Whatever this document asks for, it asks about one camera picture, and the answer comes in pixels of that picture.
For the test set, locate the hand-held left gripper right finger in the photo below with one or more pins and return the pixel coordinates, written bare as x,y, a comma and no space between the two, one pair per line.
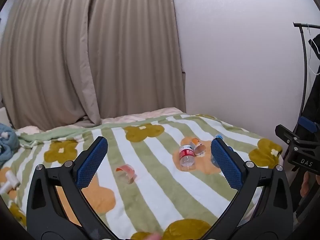
226,166

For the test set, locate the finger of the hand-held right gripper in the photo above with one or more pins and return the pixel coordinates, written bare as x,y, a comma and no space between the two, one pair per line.
307,123
286,132

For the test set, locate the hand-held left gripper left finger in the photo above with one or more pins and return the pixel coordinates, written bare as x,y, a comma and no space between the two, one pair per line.
91,163

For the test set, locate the clear cup with red band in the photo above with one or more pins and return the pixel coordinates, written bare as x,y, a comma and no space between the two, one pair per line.
126,173

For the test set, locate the person's right hand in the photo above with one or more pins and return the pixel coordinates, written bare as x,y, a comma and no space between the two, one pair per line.
307,185

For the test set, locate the dark hanging garment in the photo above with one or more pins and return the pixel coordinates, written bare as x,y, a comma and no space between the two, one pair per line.
315,97

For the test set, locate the blue cap plastic bottle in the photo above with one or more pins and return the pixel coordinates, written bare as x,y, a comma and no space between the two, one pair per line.
219,137

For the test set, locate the red label plastic bottle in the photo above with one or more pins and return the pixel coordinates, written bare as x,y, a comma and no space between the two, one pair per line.
187,156

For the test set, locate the black clothes rack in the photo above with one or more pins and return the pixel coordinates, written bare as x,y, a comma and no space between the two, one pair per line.
305,80

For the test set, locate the striped floral blanket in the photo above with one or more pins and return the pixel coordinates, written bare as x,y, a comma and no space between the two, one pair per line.
155,180

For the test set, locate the blue plush cloth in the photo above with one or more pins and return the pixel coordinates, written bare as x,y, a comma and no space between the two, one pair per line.
7,142

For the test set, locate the beige curtain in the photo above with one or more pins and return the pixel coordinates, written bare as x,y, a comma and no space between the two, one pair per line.
75,55

